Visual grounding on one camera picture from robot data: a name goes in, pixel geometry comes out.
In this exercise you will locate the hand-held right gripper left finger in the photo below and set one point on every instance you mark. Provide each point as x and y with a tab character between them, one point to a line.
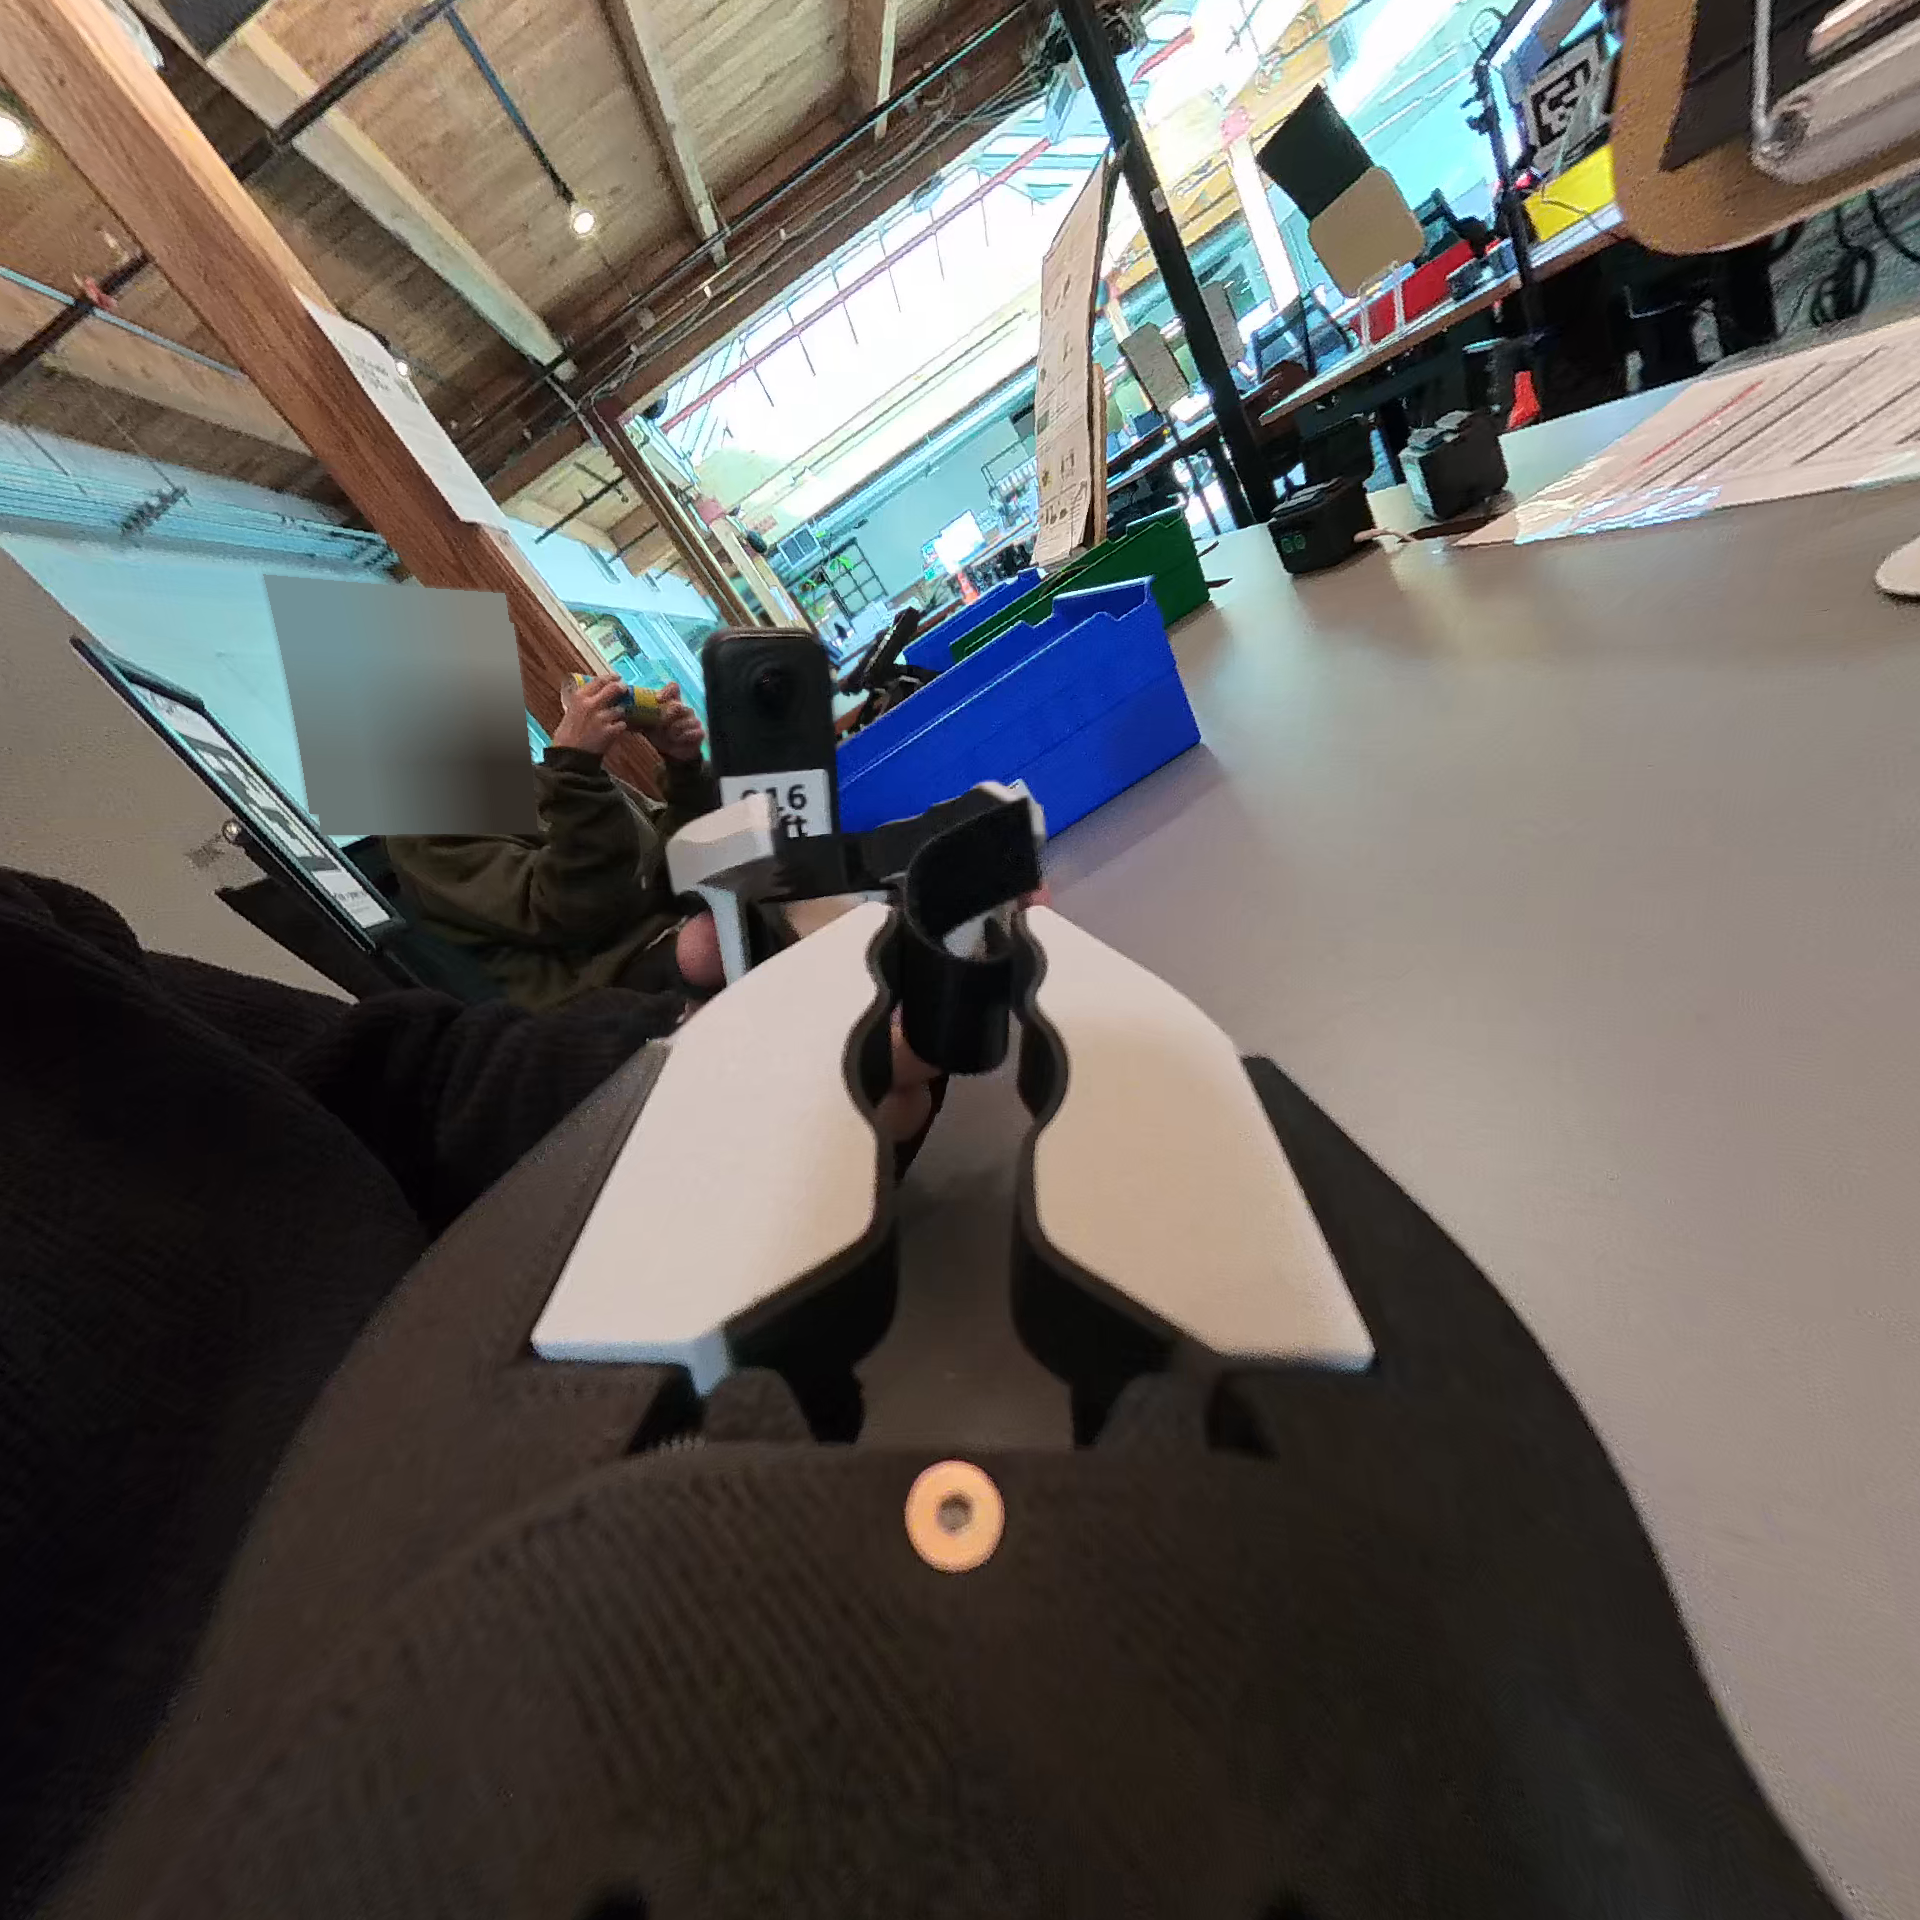
722	1186

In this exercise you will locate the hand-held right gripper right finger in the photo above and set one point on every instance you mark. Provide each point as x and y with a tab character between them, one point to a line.
1201	1170

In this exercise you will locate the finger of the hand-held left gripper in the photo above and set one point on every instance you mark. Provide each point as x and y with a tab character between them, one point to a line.
1020	815
729	855

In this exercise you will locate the person's left forearm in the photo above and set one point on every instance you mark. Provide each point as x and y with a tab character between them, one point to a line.
211	1351

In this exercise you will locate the person's left hand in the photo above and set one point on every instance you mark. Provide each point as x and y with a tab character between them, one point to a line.
717	950

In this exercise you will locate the blue bin with sticker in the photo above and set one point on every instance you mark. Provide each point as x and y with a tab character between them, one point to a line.
1036	721

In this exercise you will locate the yellow blue bottle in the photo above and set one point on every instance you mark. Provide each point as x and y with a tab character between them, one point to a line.
645	703

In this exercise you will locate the plain blue bin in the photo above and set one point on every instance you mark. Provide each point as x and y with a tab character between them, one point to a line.
969	615

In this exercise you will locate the green storage bin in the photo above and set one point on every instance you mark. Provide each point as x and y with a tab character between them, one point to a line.
1126	566

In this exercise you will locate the black device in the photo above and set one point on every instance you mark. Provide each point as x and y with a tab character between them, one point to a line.
1323	530
1459	463

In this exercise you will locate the brown cardboard board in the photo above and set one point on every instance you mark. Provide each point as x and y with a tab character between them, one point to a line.
1069	361

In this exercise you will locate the white paper notice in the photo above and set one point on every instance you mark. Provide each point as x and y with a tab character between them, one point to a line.
405	406

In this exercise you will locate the black framed floor sign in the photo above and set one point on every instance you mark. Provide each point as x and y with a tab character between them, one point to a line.
242	796

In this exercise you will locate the ceiling lamp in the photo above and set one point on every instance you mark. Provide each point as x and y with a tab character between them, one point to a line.
580	218

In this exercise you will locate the black metal pole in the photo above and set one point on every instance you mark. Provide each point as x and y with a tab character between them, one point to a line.
1171	257

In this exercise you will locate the red bin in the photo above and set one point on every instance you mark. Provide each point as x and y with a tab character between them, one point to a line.
1427	300

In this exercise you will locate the printed paper sheets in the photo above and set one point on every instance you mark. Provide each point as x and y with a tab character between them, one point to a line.
1740	434

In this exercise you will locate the black white marker card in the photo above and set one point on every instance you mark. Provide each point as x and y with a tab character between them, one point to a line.
1573	106

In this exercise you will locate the white stand base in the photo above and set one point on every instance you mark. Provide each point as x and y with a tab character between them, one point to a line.
1902	568

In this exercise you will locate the thick wooden post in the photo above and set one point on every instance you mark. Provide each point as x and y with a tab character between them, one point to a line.
300	361

